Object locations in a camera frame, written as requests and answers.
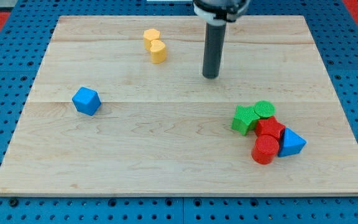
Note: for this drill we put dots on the wooden board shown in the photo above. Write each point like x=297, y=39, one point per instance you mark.
x=163, y=130

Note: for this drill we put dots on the yellow hexagon block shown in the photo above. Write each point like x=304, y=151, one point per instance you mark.
x=150, y=35

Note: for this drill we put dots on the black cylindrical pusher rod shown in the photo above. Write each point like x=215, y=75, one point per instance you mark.
x=213, y=48

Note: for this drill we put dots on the blue triangle block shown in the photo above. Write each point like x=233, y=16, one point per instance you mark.
x=291, y=143

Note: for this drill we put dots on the yellow heart block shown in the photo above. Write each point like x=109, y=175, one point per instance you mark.
x=158, y=51

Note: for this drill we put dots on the blue cube block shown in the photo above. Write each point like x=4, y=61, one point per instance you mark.
x=86, y=101

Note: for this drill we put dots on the green cylinder block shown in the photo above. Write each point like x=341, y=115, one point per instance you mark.
x=264, y=109

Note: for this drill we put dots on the red star block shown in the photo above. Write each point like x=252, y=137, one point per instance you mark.
x=271, y=127

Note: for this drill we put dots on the green star block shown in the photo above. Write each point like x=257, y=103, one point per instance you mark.
x=245, y=119

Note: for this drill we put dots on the red cylinder block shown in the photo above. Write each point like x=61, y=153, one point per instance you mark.
x=265, y=149

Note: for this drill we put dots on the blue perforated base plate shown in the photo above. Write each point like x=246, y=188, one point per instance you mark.
x=23, y=41

